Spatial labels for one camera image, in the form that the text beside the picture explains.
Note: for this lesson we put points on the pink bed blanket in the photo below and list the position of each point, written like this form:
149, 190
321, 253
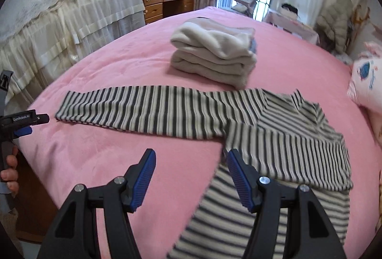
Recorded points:
119, 68

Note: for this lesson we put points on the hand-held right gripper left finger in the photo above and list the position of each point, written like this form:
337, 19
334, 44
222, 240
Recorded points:
143, 184

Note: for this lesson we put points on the cream folded fleece garment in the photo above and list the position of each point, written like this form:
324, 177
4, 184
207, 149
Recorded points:
209, 38

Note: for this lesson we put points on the beige folded garment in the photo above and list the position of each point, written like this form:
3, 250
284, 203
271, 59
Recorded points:
209, 68

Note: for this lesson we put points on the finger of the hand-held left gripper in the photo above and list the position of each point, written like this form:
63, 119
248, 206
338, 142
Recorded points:
23, 131
42, 119

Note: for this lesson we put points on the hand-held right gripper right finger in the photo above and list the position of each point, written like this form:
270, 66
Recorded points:
238, 184

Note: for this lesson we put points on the brown wooden bed frame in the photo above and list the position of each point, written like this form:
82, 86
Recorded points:
32, 202

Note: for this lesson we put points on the black bag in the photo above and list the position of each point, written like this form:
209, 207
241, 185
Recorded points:
289, 8

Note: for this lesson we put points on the small table with tablecloth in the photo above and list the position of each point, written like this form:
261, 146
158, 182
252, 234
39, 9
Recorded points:
295, 25

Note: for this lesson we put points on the blue grey folded garment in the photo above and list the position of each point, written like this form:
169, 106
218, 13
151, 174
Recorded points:
253, 46

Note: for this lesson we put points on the striped knit sweater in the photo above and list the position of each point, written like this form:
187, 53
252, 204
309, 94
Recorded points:
283, 139

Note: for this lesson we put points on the pink cartoon pillow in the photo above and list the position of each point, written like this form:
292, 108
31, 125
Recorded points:
367, 77

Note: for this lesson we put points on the beige puffer jacket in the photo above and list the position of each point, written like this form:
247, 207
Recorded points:
337, 20

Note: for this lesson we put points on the person's left hand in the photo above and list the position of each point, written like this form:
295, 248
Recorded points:
11, 175

